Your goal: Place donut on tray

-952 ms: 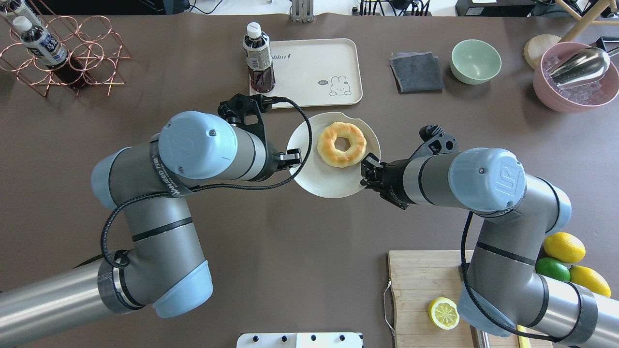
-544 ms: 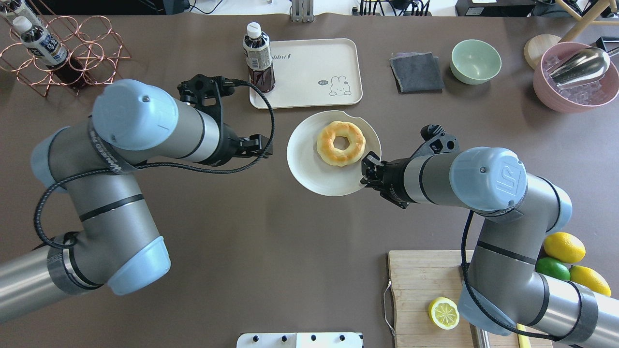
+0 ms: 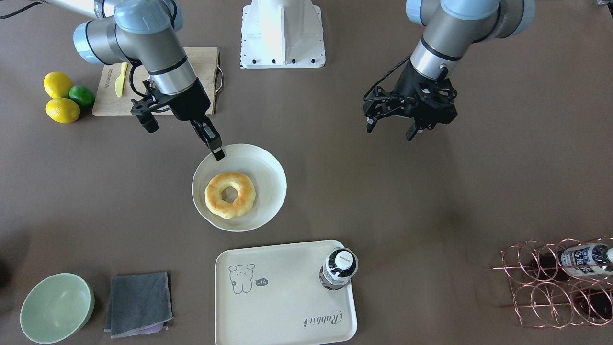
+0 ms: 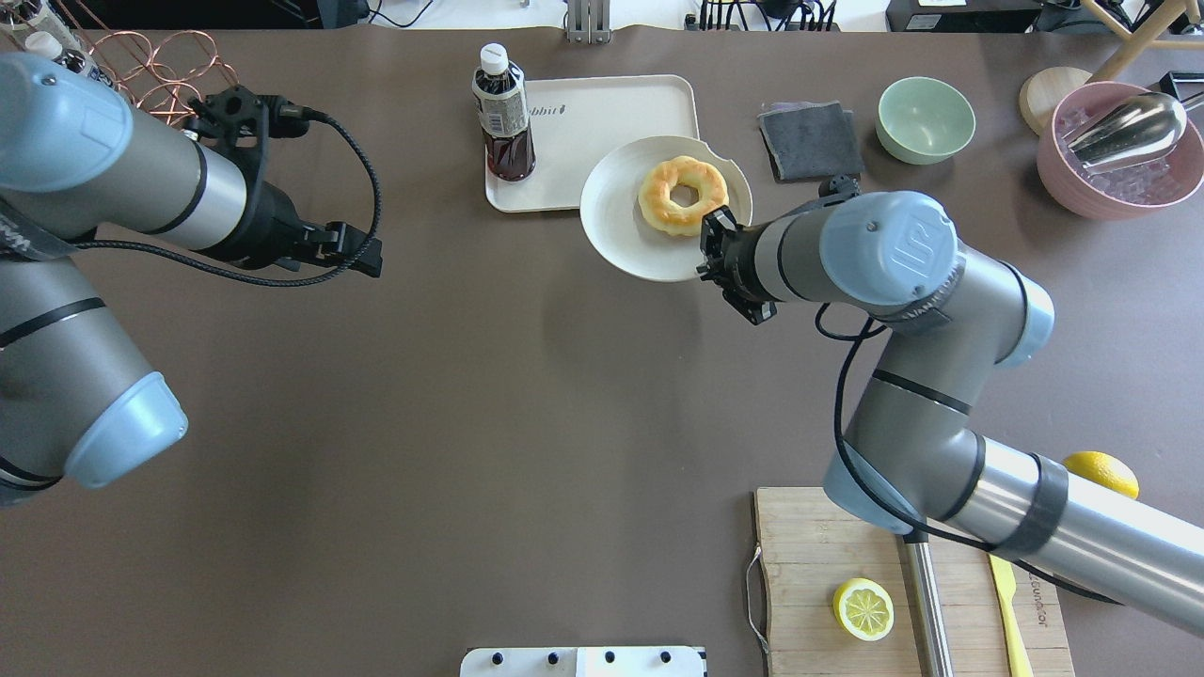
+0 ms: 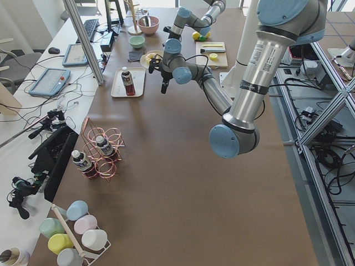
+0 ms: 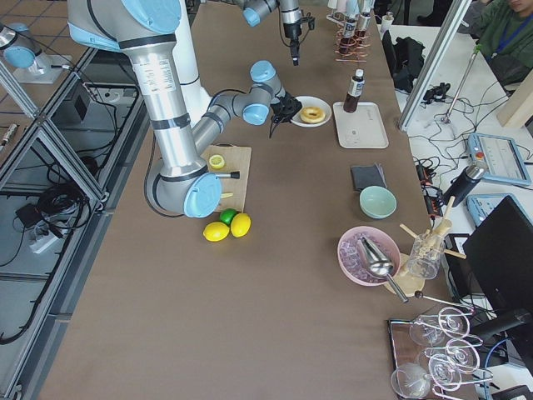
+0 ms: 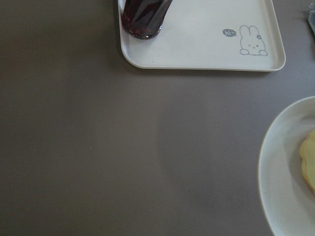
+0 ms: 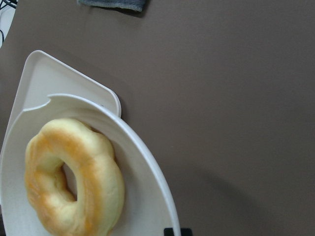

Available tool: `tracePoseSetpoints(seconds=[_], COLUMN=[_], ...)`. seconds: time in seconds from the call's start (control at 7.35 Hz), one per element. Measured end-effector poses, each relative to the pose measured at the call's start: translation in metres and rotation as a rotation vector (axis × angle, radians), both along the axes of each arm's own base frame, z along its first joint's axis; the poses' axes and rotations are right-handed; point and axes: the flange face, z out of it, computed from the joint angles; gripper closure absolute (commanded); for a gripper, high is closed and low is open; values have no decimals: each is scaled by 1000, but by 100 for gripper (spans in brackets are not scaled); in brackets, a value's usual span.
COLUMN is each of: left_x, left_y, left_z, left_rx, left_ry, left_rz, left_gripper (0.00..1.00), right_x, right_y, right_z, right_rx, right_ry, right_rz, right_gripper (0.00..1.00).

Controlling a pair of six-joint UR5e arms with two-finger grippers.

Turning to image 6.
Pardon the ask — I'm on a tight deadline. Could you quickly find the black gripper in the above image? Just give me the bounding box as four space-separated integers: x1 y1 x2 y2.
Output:
271 93 302 123
282 18 315 66

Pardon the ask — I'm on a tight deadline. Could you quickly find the glazed donut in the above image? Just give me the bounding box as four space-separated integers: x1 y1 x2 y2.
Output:
300 106 326 124

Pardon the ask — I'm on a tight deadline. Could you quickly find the white round plate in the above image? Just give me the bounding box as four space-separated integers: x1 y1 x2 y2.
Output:
291 96 331 128

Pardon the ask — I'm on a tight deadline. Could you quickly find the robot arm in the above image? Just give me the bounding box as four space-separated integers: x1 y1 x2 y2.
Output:
67 1 301 218
237 0 316 66

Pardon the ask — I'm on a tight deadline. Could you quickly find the cream rabbit tray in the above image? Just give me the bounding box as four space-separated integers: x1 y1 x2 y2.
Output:
332 102 389 149

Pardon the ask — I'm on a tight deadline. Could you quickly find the wine glass rack tray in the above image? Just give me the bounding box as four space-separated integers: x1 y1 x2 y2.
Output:
388 298 493 399

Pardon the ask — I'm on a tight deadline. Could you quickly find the tea bottle in rack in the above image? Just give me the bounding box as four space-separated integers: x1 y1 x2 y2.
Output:
355 12 371 45
339 17 356 54

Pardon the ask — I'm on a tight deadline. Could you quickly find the wooden cutting board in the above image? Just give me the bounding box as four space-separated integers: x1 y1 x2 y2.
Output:
199 144 252 213

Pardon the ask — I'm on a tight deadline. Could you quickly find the white cup rack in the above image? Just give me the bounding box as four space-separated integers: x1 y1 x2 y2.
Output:
326 0 375 24

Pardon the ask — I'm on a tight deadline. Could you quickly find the half lemon slice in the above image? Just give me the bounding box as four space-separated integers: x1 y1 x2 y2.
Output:
208 154 226 170

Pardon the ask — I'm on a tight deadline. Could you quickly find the grey folded cloth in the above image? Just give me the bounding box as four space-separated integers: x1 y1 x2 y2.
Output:
351 163 387 192

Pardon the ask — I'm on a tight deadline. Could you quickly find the green lime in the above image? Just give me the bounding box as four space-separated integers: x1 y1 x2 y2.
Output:
219 208 239 226

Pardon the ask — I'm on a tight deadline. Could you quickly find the upper yellow lemon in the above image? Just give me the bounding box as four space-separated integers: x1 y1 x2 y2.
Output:
230 212 252 238

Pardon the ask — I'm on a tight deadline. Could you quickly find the yellow lemon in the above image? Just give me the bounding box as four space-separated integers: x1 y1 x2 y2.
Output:
230 212 252 238
202 221 230 242

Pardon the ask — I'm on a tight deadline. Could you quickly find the green ceramic bowl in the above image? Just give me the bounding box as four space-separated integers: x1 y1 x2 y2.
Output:
359 186 397 219

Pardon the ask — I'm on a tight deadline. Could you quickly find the lower yellow lemon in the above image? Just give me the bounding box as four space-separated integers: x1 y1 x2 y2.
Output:
202 221 230 242

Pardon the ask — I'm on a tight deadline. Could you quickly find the pink bowl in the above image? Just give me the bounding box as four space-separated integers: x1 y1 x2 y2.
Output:
337 226 401 287

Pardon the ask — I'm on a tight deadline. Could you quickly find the steel ice scoop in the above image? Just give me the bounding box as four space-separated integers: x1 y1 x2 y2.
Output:
357 237 408 303

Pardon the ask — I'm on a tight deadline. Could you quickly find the black water flask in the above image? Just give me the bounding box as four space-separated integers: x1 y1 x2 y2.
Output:
442 161 488 208

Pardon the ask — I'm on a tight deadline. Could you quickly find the clear glass mug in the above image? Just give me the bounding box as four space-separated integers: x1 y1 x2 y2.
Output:
406 233 444 279

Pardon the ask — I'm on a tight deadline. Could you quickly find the wooden mug tree stand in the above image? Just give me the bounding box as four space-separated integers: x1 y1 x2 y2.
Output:
398 196 466 297

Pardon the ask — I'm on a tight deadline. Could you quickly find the seated person green jacket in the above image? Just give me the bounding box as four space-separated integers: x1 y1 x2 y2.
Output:
473 0 532 86

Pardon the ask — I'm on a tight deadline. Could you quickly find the black computer monitor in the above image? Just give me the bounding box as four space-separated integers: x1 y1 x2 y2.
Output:
464 196 532 345

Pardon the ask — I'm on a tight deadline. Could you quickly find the white power strip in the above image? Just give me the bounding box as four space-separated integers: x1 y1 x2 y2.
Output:
29 224 63 254

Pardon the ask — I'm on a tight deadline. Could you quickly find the copper wire bottle rack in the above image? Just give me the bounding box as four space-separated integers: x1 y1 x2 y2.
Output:
334 28 371 63

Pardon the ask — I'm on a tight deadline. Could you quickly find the aluminium frame post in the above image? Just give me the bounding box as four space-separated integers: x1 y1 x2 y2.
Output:
398 0 471 133

